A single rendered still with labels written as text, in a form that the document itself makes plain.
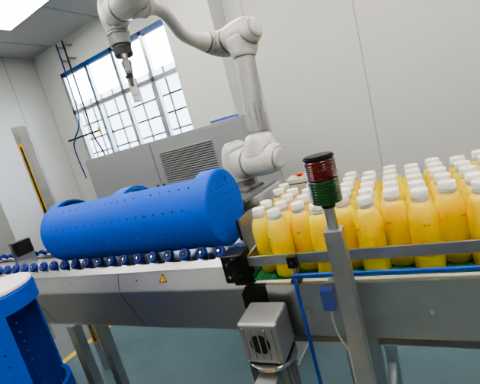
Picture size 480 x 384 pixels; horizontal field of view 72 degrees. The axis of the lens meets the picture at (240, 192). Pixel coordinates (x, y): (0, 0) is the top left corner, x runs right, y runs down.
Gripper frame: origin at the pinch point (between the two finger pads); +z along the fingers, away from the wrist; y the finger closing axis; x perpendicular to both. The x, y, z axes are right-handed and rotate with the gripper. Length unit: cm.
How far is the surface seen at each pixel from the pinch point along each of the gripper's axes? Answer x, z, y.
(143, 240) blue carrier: 11, 56, -21
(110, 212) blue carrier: 20.9, 43.2, -13.0
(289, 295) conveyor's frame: -26, 75, -62
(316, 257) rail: -35, 65, -67
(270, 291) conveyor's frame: -22, 74, -59
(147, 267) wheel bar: 14, 68, -16
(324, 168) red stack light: -31, 39, -89
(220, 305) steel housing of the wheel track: -9, 84, -33
